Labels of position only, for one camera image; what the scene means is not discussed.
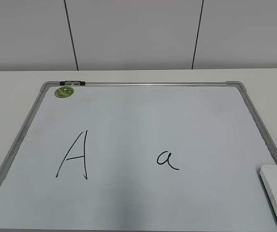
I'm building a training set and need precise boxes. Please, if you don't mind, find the black silver hanger clip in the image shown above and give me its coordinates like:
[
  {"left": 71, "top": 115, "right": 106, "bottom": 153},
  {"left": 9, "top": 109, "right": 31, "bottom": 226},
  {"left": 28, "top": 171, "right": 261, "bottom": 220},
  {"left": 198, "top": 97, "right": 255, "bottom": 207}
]
[{"left": 59, "top": 81, "right": 86, "bottom": 86}]

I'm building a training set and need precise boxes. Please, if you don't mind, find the round green magnet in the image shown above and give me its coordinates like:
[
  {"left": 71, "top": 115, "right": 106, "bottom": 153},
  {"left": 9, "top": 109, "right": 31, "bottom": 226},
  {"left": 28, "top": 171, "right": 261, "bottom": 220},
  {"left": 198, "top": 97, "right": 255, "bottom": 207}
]
[{"left": 54, "top": 86, "right": 74, "bottom": 98}]

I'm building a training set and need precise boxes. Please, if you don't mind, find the white board with grey frame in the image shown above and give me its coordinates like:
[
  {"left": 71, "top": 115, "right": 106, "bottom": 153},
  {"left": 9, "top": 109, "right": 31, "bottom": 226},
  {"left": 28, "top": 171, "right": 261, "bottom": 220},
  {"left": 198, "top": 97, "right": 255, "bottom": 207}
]
[{"left": 0, "top": 81, "right": 277, "bottom": 232}]

